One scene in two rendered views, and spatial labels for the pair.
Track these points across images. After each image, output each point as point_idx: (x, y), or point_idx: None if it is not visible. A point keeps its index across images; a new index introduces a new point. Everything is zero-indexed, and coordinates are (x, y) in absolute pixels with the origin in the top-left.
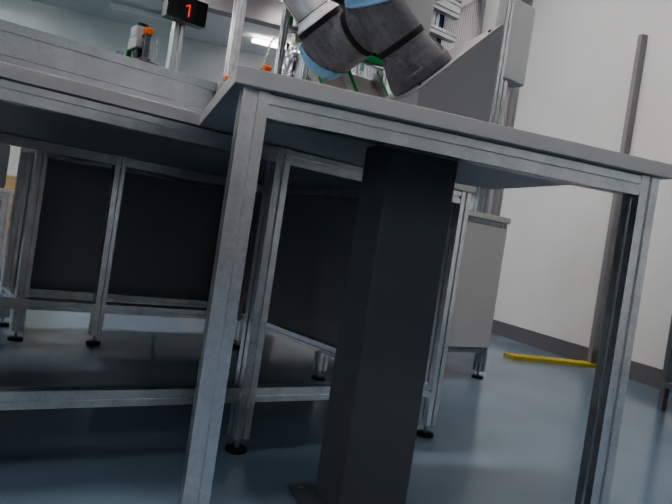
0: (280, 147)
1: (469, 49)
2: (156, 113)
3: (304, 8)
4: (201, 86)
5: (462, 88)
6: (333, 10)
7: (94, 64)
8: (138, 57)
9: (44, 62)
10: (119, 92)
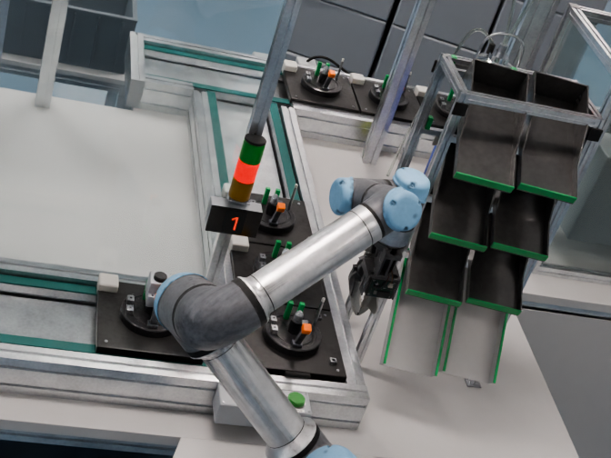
0: None
1: None
2: (129, 441)
3: (266, 442)
4: (198, 386)
5: None
6: (295, 456)
7: (76, 379)
8: (151, 310)
9: (25, 383)
10: (90, 428)
